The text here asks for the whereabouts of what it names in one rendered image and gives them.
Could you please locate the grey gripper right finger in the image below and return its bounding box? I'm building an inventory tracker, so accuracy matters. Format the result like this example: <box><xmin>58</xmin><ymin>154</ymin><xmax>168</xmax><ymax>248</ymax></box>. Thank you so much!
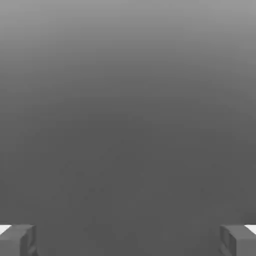
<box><xmin>219</xmin><ymin>223</ymin><xmax>256</xmax><ymax>256</ymax></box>

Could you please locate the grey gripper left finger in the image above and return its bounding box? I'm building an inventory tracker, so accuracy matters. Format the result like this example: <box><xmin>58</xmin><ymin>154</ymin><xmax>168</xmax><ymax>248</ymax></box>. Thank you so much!
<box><xmin>0</xmin><ymin>223</ymin><xmax>38</xmax><ymax>256</ymax></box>

